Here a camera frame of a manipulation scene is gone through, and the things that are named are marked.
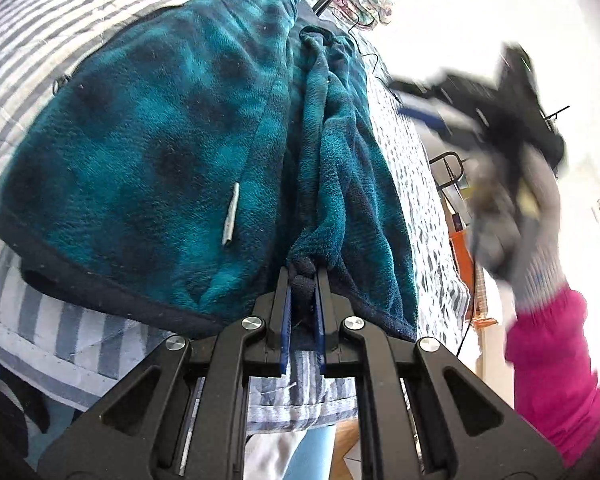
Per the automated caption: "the teal plaid fleece jacket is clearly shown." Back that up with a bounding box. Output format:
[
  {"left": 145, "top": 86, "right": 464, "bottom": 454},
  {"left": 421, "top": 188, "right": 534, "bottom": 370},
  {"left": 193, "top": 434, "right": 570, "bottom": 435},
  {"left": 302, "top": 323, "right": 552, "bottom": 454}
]
[{"left": 0, "top": 0, "right": 417, "bottom": 338}]

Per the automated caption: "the pink jacket right forearm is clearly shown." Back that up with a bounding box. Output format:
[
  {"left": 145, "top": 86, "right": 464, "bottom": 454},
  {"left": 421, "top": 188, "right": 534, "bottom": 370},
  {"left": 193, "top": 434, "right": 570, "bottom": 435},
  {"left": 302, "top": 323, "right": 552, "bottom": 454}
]
[{"left": 505, "top": 285, "right": 600, "bottom": 466}]

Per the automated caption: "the grey knit gloved right hand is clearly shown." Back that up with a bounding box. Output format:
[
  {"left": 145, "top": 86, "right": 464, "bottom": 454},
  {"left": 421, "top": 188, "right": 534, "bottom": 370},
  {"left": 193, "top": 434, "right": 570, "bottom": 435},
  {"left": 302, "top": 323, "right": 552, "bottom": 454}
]
[{"left": 468, "top": 145, "right": 566, "bottom": 313}]

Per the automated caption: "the blue white striped quilt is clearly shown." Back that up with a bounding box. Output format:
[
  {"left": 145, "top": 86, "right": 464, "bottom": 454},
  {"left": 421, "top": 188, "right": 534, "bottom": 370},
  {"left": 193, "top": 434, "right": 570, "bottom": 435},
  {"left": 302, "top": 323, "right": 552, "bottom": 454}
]
[{"left": 0, "top": 0, "right": 469, "bottom": 408}]

